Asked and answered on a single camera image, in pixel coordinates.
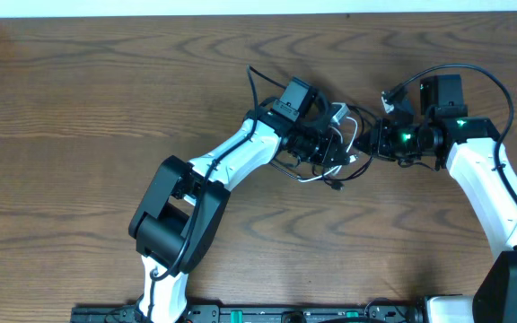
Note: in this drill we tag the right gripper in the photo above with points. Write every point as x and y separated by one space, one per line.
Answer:
379 142

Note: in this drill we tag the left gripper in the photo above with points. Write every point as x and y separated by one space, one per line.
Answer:
331 149

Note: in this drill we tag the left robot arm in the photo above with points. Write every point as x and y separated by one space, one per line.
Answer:
177 219

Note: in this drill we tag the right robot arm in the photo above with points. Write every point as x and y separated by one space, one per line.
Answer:
472 150

